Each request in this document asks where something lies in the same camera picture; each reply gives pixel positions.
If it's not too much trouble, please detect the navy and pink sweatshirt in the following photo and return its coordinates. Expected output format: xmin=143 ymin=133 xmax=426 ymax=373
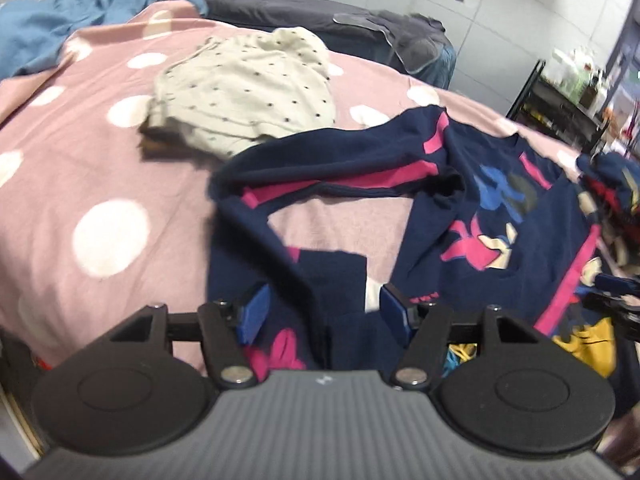
xmin=207 ymin=105 xmax=621 ymax=386

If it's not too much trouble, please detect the blue cloth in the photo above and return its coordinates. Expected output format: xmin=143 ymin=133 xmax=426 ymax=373
xmin=0 ymin=0 xmax=208 ymax=80

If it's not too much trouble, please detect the navy striped garment yellow trim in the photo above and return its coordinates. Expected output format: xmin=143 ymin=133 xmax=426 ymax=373
xmin=575 ymin=152 xmax=640 ymax=211

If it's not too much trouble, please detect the yellow printed garment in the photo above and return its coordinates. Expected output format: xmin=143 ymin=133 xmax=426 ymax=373
xmin=550 ymin=316 xmax=618 ymax=380

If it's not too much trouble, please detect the grey towel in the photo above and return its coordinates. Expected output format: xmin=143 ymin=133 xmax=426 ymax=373
xmin=333 ymin=10 xmax=447 ymax=75

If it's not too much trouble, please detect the cream dotted garment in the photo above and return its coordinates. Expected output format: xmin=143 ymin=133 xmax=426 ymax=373
xmin=145 ymin=27 xmax=337 ymax=157

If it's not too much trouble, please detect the pink polka-dot bed sheet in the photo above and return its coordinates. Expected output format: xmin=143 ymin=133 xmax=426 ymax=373
xmin=0 ymin=0 xmax=596 ymax=376

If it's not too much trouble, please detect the red garment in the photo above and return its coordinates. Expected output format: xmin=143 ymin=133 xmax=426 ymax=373
xmin=585 ymin=180 xmax=640 ymax=231

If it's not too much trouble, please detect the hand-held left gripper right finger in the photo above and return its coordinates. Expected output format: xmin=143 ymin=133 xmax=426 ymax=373
xmin=379 ymin=284 xmax=548 ymax=391

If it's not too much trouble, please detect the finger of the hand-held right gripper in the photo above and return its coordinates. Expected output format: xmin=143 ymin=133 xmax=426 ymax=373
xmin=582 ymin=272 xmax=640 ymax=361

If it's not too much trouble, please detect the massage bed with grey sheet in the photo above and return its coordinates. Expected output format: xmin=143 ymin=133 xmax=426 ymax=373
xmin=197 ymin=0 xmax=457 ymax=88

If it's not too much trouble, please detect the black shelf rack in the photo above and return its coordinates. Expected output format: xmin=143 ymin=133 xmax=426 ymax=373
xmin=506 ymin=59 xmax=613 ymax=153

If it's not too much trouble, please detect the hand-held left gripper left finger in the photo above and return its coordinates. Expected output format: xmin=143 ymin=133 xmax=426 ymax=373
xmin=107 ymin=284 xmax=272 ymax=390

